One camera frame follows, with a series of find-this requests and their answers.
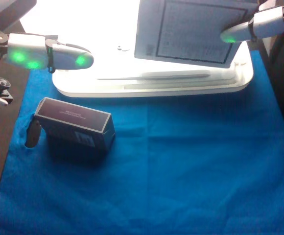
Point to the black camera on bracket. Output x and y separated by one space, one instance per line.
3 84

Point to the small purple box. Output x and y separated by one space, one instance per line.
73 122

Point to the blue cloth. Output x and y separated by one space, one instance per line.
169 171

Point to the long navy blue box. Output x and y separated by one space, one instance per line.
193 31

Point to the white plastic tray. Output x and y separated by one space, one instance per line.
107 83

